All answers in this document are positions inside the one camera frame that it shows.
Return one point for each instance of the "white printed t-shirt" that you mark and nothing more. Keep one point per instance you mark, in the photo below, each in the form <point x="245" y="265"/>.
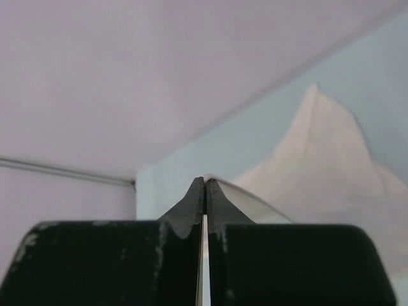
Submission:
<point x="322" y="172"/>

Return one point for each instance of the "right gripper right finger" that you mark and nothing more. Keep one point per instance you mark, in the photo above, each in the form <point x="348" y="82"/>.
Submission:
<point x="220" y="211"/>

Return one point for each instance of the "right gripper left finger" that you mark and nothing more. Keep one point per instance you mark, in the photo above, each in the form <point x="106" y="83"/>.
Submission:
<point x="188" y="212"/>

